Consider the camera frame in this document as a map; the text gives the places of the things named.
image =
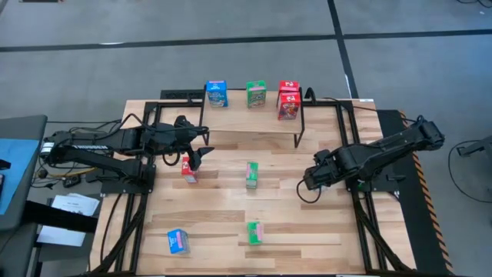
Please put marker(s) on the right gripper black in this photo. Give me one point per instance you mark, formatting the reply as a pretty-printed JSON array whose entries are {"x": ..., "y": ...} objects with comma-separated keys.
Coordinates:
[{"x": 323, "y": 175}]

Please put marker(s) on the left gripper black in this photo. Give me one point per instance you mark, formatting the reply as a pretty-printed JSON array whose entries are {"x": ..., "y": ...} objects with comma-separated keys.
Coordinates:
[{"x": 180, "y": 140}]

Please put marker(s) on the red Froot Loops cereal box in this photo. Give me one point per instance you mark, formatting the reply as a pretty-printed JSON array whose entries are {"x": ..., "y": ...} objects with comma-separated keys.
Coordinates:
[
  {"x": 288, "y": 85},
  {"x": 289, "y": 107},
  {"x": 187, "y": 174}
]

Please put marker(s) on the green Apple Jacks cereal box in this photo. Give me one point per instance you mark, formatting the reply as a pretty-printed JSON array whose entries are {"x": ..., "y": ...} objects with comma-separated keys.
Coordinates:
[
  {"x": 255, "y": 232},
  {"x": 252, "y": 175},
  {"x": 256, "y": 95}
]

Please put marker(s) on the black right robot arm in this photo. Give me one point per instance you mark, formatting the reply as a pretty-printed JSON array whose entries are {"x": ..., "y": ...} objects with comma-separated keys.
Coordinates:
[{"x": 388, "y": 150}]

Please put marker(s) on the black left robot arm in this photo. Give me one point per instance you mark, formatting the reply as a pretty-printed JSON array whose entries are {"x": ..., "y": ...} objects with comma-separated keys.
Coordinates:
[{"x": 96, "y": 142}]

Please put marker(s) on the black power strip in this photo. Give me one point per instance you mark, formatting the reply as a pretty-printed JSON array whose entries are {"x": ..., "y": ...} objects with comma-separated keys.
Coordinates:
[{"x": 177, "y": 94}]

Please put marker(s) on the black panel with hazard stripe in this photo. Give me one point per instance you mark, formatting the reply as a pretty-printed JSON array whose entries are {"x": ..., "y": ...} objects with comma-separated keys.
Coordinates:
[{"x": 419, "y": 231}]

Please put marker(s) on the small black controller box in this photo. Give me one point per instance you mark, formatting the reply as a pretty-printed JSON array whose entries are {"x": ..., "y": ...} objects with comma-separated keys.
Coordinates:
[{"x": 72, "y": 181}]

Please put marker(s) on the white paper sheet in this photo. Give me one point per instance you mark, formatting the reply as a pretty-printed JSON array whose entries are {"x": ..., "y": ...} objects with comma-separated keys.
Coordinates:
[
  {"x": 77, "y": 204},
  {"x": 61, "y": 235}
]

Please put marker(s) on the grey stand leg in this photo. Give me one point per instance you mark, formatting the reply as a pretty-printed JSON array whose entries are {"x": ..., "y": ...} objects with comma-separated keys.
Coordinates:
[{"x": 478, "y": 145}]

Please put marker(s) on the black bar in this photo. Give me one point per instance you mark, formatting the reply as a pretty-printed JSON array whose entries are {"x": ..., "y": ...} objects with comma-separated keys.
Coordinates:
[{"x": 57, "y": 217}]

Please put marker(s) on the grey desk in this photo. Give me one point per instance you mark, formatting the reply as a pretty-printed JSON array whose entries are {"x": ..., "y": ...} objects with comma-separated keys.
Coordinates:
[{"x": 23, "y": 127}]

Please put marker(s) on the blue mat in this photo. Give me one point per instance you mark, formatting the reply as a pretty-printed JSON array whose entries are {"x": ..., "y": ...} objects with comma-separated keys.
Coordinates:
[{"x": 15, "y": 169}]

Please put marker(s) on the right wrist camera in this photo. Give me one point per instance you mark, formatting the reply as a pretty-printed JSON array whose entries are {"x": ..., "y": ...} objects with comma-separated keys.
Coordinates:
[{"x": 322, "y": 156}]

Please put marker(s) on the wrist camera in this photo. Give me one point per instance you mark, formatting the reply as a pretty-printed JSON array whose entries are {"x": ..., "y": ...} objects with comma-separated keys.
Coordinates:
[
  {"x": 322, "y": 156},
  {"x": 183, "y": 121}
]

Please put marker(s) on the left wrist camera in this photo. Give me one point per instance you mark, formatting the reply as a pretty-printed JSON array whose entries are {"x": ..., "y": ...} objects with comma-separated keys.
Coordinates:
[{"x": 183, "y": 121}]

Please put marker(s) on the wooden shelf with black frame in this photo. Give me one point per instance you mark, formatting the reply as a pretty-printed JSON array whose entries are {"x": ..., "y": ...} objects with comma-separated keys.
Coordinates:
[{"x": 246, "y": 121}]

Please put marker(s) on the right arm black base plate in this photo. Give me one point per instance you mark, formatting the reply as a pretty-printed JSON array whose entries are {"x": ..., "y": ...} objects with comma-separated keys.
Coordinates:
[{"x": 388, "y": 184}]

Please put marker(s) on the black aluminium table frame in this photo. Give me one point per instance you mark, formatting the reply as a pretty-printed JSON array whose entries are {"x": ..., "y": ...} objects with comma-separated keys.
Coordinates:
[{"x": 330, "y": 104}]

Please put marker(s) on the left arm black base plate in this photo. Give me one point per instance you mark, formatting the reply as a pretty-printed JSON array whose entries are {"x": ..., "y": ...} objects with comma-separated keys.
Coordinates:
[{"x": 115, "y": 187}]

